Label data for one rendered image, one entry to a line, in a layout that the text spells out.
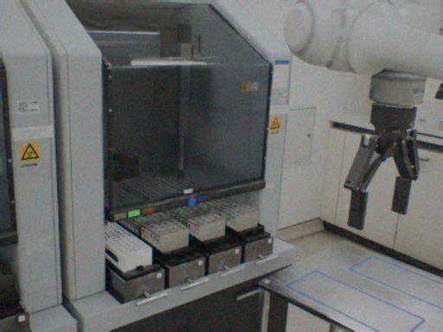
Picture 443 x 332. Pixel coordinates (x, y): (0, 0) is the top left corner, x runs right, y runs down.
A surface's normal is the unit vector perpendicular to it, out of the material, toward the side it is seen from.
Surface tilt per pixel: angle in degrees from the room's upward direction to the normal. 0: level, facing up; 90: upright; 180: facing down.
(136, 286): 90
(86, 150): 90
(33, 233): 90
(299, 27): 89
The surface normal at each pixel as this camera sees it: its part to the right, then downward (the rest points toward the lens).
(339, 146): -0.78, 0.14
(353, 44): -0.15, 0.46
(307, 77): 0.62, 0.24
